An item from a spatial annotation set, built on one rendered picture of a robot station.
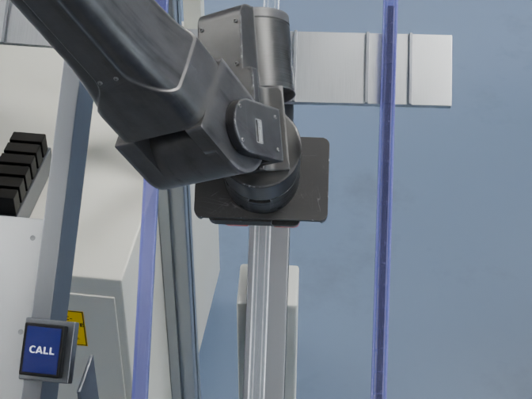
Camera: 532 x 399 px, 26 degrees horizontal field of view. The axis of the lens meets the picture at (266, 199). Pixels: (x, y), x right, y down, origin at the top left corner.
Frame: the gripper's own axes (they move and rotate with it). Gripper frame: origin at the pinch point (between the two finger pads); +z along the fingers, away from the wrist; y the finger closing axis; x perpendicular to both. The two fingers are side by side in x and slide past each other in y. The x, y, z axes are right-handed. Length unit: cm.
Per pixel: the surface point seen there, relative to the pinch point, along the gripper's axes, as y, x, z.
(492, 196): -48, -30, 158
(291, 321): -2.8, 9.0, 18.7
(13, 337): 24.9, 11.4, 20.0
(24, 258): 24.3, 3.5, 19.7
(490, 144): -49, -45, 171
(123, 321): 19, 7, 53
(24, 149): 34, -16, 55
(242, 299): 2.1, 7.1, 17.5
